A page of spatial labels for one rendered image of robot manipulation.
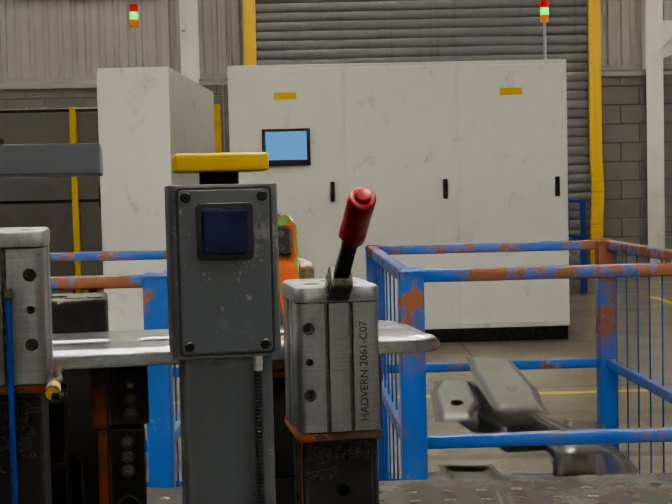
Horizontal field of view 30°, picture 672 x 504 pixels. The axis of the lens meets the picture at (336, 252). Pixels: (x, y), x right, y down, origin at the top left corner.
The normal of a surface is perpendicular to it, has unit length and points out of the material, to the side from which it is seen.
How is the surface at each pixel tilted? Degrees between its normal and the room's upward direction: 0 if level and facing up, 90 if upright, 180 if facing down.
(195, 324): 90
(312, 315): 90
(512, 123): 90
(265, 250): 90
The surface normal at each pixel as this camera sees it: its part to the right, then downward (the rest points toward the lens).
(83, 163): 0.17, 0.05
